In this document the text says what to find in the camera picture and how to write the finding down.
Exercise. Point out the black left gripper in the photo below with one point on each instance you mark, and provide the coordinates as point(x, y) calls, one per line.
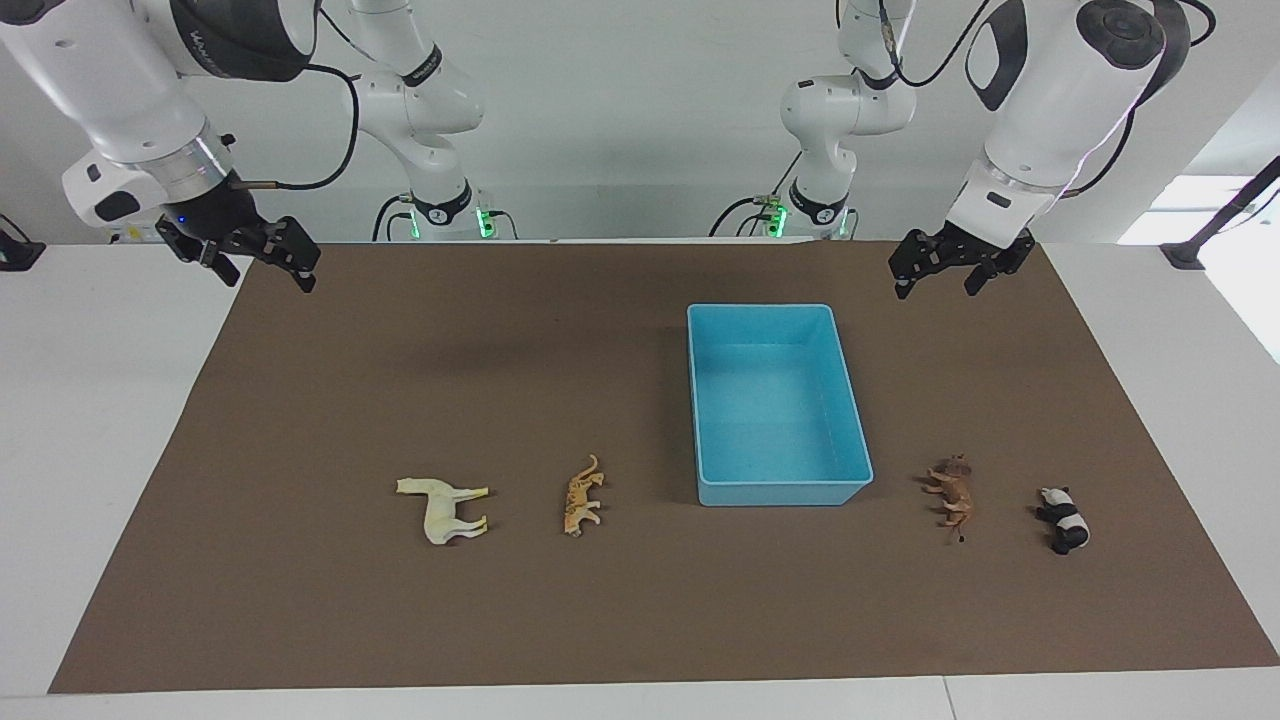
point(960, 248)

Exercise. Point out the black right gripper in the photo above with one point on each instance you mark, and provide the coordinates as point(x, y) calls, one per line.
point(225, 225)

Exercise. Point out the black white panda toy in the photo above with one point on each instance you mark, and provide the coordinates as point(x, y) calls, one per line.
point(1065, 520)

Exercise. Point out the cream horse toy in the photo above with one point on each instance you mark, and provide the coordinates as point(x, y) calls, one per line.
point(445, 510)

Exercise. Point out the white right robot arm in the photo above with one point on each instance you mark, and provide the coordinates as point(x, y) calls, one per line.
point(110, 90)

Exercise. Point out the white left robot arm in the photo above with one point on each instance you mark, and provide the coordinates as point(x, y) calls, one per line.
point(1050, 100)

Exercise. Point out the white power box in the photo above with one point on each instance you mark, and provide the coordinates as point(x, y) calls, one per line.
point(135, 234)

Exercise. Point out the light blue storage box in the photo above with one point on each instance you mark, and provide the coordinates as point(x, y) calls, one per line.
point(775, 400)

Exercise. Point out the green lit connector block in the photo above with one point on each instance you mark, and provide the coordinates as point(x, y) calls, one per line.
point(774, 220)
point(485, 222)

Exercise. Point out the black table clamp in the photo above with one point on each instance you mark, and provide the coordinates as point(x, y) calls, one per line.
point(18, 252)

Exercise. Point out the black clamp stand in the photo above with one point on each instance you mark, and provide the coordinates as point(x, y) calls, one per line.
point(1215, 222)

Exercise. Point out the brown table mat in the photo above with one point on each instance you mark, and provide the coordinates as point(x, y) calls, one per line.
point(400, 600)

